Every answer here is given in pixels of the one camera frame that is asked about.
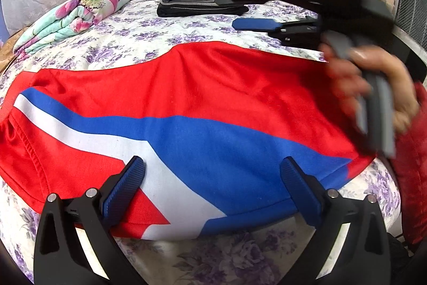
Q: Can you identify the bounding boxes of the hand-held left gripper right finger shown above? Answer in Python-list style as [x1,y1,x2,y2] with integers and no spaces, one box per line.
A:
[280,156,391,285]

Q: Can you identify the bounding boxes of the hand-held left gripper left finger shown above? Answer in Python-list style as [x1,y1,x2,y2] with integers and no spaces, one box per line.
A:
[33,155,147,285]

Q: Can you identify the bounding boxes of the red blue white jersey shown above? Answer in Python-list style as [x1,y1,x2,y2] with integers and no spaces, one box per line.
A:
[0,41,384,240]

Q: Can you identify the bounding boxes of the person's red-sleeved right forearm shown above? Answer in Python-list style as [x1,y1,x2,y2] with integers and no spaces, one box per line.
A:
[390,81,427,246]

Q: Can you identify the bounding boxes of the folded black pants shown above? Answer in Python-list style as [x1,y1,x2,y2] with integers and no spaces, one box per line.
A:
[157,3,251,19]

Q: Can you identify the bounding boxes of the folded grey pants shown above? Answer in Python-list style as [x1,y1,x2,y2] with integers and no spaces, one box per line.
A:
[162,0,234,7]

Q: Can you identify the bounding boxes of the person's right hand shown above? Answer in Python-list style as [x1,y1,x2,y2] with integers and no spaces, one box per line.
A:
[322,44,421,136]

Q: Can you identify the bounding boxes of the purple floral bed sheet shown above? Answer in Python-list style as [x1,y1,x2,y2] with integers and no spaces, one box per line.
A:
[0,0,402,285]

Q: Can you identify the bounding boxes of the folded floral quilt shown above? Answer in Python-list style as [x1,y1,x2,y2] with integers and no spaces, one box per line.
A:
[13,0,135,56]

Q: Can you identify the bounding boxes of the brown cloth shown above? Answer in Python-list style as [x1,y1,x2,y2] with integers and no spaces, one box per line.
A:
[0,41,19,67]

